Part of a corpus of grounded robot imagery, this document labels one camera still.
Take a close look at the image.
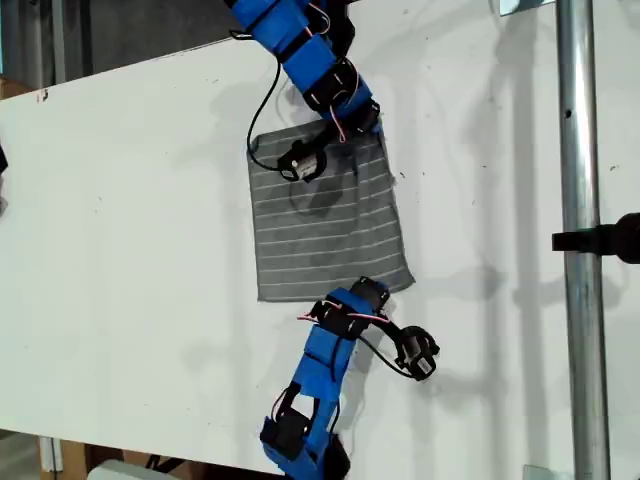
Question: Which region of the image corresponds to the grey white-striped towel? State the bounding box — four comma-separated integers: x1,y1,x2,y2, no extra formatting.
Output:
246,118,417,303

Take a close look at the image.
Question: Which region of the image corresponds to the black clamp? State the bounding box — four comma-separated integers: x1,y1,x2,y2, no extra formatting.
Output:
551,212,640,266

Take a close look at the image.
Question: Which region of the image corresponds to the white box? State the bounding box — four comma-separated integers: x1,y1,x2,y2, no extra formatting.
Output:
88,458,171,480

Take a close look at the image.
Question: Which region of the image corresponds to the brown cardboard piece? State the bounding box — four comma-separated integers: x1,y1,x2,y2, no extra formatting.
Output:
0,74,36,101

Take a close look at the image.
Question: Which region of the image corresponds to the white table leg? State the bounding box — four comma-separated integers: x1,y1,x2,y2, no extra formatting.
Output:
39,435,64,472

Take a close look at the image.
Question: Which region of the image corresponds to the black camera stalk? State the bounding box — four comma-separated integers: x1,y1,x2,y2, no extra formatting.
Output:
367,314,409,351
299,124,346,156

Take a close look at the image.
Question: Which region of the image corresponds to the black camera cable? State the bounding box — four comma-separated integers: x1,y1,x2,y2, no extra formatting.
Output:
247,59,284,174
355,335,421,382

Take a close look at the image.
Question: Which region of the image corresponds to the black camera box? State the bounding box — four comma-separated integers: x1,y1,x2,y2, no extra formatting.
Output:
397,324,441,384
277,142,329,184

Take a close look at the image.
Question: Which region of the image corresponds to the steel post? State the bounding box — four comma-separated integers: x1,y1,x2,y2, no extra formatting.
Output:
555,0,612,480

